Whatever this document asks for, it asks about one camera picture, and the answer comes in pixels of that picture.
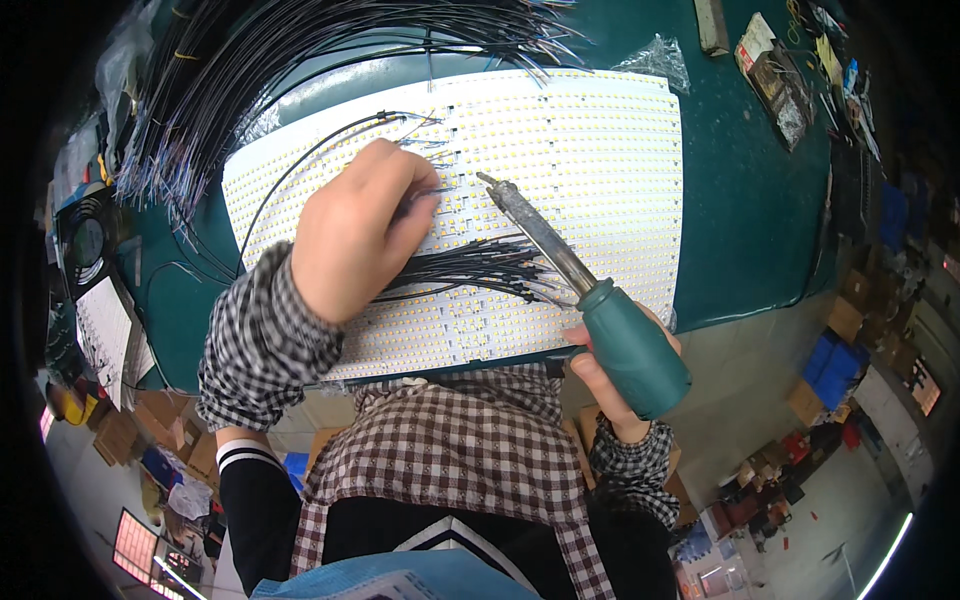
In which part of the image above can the small brown carton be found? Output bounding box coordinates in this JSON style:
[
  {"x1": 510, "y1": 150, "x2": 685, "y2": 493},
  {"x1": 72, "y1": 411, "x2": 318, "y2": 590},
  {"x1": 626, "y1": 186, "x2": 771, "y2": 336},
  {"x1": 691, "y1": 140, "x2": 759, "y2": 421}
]
[{"x1": 786, "y1": 378, "x2": 827, "y2": 429}]

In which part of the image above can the person's body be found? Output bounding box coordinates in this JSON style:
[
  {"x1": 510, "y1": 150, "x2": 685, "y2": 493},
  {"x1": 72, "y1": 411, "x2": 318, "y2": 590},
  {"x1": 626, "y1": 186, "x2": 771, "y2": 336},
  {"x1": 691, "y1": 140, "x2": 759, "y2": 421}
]
[{"x1": 214, "y1": 363, "x2": 681, "y2": 600}]

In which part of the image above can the crumpled clear plastic wrap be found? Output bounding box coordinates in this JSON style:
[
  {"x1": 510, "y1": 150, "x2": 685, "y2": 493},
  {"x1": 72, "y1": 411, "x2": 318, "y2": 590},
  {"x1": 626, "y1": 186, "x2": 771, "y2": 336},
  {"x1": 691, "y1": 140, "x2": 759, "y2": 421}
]
[
  {"x1": 238, "y1": 100, "x2": 284, "y2": 145},
  {"x1": 611, "y1": 33, "x2": 692, "y2": 96}
]

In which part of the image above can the white LED strip panel sheet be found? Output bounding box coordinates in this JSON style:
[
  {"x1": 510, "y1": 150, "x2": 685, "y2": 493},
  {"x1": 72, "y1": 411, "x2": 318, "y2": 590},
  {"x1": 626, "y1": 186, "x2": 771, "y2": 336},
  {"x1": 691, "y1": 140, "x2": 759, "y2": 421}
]
[{"x1": 222, "y1": 69, "x2": 686, "y2": 383}]

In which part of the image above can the open box of small parts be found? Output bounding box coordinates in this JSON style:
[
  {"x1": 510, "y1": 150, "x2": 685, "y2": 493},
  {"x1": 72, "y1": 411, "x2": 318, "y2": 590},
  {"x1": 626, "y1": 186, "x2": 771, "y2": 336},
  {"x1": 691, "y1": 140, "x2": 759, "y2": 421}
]
[{"x1": 734, "y1": 11, "x2": 816, "y2": 153}]

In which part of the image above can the small white LED panel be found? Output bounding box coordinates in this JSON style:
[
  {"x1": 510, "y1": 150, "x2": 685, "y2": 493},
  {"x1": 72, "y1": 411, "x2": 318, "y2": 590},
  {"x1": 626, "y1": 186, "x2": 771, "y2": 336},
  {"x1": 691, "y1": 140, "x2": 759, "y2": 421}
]
[{"x1": 74, "y1": 273, "x2": 156, "y2": 411}]

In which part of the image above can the row of cardboard boxes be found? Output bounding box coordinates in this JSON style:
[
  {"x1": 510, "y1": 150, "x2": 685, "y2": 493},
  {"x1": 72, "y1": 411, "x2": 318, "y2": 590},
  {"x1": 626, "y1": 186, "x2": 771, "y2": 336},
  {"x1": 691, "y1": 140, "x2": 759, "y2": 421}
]
[{"x1": 823, "y1": 264, "x2": 905, "y2": 348}]

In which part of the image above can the brown cardboard box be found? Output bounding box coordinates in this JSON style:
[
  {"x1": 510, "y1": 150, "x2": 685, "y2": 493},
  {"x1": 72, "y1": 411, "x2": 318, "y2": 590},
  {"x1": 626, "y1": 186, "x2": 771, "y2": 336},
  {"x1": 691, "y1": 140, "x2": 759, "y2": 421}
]
[{"x1": 303, "y1": 426, "x2": 348, "y2": 483}]

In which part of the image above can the black square fan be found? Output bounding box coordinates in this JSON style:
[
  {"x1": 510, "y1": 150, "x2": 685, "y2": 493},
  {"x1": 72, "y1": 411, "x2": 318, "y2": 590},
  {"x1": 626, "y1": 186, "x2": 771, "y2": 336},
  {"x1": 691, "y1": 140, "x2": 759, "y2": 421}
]
[{"x1": 55, "y1": 187, "x2": 126, "y2": 303}]

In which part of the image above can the heap of floor clutter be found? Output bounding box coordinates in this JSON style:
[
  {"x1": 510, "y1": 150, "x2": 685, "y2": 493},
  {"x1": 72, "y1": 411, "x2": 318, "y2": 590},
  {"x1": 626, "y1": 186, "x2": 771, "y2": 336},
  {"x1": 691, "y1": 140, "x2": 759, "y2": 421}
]
[{"x1": 673, "y1": 426, "x2": 865, "y2": 600}]

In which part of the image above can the green handled soldering iron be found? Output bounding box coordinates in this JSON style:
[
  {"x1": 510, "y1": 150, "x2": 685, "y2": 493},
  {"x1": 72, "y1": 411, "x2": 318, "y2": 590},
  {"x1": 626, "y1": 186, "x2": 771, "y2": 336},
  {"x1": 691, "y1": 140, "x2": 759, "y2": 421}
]
[{"x1": 476, "y1": 171, "x2": 693, "y2": 422}]

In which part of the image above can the small bundle of black wires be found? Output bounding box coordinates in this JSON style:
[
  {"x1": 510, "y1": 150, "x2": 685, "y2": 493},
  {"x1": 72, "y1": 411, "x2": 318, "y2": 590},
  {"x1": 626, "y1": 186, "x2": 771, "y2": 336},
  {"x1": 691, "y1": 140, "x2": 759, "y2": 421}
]
[{"x1": 373, "y1": 235, "x2": 580, "y2": 309}]

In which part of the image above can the person's left hand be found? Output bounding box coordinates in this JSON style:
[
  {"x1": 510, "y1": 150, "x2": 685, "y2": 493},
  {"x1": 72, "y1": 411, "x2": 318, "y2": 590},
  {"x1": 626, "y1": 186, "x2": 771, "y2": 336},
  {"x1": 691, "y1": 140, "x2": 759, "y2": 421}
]
[{"x1": 290, "y1": 138, "x2": 443, "y2": 326}]

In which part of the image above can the stack of blue crates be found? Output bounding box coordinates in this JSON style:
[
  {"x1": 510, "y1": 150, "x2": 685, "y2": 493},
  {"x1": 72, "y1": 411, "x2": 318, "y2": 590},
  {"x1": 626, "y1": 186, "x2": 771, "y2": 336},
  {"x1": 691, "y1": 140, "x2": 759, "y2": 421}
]
[{"x1": 801, "y1": 330, "x2": 865, "y2": 411}]

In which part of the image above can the long soldered black wire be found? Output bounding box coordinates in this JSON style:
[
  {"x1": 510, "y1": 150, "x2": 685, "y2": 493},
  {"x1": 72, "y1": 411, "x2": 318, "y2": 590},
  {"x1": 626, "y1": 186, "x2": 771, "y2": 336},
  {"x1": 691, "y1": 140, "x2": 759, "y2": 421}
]
[{"x1": 235, "y1": 109, "x2": 445, "y2": 280}]

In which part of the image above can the single black wire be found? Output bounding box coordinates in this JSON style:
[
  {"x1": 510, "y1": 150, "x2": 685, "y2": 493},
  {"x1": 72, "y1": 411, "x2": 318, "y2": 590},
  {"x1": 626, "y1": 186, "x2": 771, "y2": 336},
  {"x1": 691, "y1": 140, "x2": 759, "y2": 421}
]
[{"x1": 393, "y1": 184, "x2": 456, "y2": 220}]

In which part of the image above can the person's right hand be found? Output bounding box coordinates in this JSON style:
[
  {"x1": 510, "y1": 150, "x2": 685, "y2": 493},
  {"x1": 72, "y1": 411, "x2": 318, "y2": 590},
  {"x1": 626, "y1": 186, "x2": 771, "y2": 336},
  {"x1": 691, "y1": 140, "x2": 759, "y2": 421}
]
[{"x1": 562, "y1": 301, "x2": 684, "y2": 446}]

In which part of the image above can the heap of tools and cables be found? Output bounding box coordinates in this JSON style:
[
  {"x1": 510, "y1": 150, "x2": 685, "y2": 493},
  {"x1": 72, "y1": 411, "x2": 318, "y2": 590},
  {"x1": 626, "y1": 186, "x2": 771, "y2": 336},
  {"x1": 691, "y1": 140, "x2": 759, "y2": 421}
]
[{"x1": 783, "y1": 0, "x2": 885, "y2": 166}]

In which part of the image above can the large bundle of black wires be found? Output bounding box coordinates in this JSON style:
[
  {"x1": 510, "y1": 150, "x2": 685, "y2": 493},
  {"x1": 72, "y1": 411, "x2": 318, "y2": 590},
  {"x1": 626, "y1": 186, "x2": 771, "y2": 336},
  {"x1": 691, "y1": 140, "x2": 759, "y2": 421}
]
[{"x1": 112, "y1": 0, "x2": 592, "y2": 235}]

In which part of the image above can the clear plastic bag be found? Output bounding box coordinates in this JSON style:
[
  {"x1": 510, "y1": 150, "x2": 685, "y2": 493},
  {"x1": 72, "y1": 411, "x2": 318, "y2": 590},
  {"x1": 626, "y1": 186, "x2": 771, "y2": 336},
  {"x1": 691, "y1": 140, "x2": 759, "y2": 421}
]
[{"x1": 93, "y1": 0, "x2": 163, "y2": 138}]

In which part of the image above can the lit light panel on stand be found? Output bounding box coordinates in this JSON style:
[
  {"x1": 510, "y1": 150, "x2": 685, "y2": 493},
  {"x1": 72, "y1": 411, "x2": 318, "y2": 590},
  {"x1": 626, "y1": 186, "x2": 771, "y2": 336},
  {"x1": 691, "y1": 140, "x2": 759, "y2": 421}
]
[{"x1": 906, "y1": 356, "x2": 943, "y2": 419}]

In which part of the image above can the heap of cardboard boxes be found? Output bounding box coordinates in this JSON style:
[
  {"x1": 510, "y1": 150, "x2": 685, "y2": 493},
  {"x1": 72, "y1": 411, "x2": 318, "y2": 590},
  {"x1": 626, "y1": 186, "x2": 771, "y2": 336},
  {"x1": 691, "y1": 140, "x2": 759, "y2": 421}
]
[{"x1": 91, "y1": 390, "x2": 220, "y2": 485}]

